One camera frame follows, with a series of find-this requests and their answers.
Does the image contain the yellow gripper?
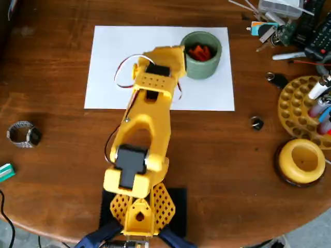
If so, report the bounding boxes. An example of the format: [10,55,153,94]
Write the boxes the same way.
[143,45,187,78]

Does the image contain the orange 3D-printed object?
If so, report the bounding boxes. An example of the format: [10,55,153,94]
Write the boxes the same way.
[188,45,212,61]

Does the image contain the yellow perforated robot base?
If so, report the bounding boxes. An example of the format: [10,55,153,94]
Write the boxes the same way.
[110,182,177,237]

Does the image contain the green ribbed cup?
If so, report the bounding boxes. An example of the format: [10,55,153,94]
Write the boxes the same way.
[178,31,223,81]

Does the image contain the white paper sheet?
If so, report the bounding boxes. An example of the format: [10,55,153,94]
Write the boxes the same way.
[84,25,235,112]

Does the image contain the teal orange card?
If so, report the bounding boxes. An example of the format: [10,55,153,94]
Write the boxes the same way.
[249,21,279,37]

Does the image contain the white plastic sticks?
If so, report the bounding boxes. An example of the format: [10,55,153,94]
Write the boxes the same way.
[229,0,262,17]

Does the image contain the bunch of metal keys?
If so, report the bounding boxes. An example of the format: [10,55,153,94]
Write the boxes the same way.
[256,24,282,52]

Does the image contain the small black binder clip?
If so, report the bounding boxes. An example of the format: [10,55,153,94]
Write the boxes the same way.
[249,116,265,131]

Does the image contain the silver metal cylinder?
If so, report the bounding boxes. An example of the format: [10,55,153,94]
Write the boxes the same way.
[266,11,285,25]

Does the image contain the white grey marker pen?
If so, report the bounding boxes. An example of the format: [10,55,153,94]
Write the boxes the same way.
[272,51,307,61]

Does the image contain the green circuit board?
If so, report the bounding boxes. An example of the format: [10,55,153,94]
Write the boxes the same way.
[280,22,297,46]

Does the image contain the clear plastic box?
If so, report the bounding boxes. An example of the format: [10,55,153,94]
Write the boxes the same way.
[258,0,305,19]

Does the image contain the yellow honeycomb pen holder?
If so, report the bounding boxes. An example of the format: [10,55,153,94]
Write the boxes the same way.
[278,75,331,150]

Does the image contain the slim black remote control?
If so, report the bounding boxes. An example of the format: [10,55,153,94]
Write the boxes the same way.
[294,0,325,49]

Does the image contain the wide black remote control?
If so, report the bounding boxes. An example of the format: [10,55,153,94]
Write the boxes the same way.
[304,19,331,61]

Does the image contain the white marker with black tip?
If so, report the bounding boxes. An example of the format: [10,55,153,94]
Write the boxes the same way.
[308,74,331,100]

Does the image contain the grey tube loop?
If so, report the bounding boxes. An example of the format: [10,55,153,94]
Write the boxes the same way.
[317,63,331,76]

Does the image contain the pink capped pen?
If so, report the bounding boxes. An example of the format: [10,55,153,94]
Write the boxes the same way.
[309,99,327,117]

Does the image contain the yellow round bowl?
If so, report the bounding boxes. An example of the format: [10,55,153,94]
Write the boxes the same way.
[278,138,326,184]

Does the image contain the blue pen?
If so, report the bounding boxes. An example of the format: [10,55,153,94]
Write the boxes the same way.
[318,106,331,123]

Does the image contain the red pen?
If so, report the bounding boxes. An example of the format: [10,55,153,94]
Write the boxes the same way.
[317,121,331,135]

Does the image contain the black base mat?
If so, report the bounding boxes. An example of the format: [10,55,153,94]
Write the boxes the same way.
[99,183,187,238]

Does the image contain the metal band wristwatch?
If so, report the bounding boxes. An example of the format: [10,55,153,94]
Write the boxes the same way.
[6,120,42,149]

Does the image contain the blue clamp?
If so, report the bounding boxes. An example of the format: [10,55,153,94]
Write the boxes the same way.
[74,219,124,248]
[158,224,197,248]

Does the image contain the green white small box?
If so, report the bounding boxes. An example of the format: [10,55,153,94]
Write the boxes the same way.
[0,163,17,183]

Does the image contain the white red servo cable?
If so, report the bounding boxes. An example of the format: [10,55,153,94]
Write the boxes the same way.
[176,79,184,102]
[114,54,156,90]

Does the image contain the black key fob with ring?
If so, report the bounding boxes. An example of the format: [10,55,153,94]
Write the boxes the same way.
[265,71,288,89]

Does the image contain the thin red wire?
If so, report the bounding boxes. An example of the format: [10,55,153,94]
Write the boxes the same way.
[293,59,331,67]

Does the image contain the black cable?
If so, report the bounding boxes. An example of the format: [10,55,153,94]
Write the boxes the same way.
[0,190,16,248]

